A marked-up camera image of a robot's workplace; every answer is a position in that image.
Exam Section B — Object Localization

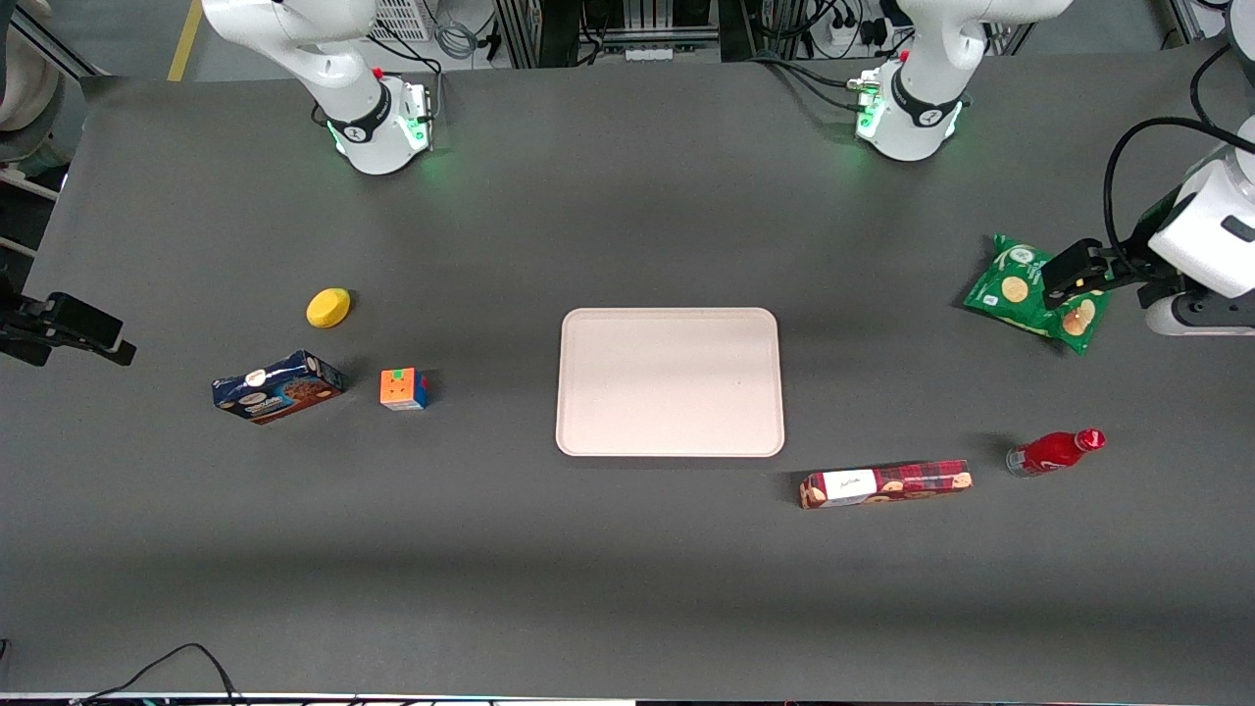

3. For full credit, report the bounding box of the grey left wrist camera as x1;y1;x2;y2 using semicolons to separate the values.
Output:
1145;292;1255;337

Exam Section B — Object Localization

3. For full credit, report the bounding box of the beige plastic tray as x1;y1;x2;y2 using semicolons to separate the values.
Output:
556;307;786;459

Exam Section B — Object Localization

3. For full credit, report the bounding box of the white power strip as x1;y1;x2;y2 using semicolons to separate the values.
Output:
828;14;889;52

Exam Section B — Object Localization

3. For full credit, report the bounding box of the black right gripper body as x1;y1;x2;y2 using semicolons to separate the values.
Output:
0;297;50;368

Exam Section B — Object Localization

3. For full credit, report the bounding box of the red cookie box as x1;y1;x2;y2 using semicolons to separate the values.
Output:
800;459;974;511

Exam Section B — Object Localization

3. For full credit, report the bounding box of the yellow round lid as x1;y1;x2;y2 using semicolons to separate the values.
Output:
306;287;352;329

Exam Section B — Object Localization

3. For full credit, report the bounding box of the red cola bottle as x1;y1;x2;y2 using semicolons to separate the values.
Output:
1007;429;1107;479

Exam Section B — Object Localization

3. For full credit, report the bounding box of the blue cookie box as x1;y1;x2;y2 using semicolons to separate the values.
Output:
212;350;345;426

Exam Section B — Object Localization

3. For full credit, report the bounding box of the colourful puzzle cube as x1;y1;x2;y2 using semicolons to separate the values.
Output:
379;367;430;413

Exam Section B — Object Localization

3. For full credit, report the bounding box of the green chips bag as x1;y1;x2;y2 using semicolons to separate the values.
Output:
964;233;1112;356

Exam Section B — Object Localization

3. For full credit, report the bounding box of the black base cable bundle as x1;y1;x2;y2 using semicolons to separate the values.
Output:
750;57;866;112

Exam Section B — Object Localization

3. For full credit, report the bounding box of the black loose cable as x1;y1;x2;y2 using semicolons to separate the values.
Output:
69;642;241;706

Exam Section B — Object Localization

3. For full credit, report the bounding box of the black right base cable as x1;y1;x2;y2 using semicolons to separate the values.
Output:
368;34;444;99

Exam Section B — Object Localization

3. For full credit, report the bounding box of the grey coiled cable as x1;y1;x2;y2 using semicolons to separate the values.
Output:
434;18;479;62

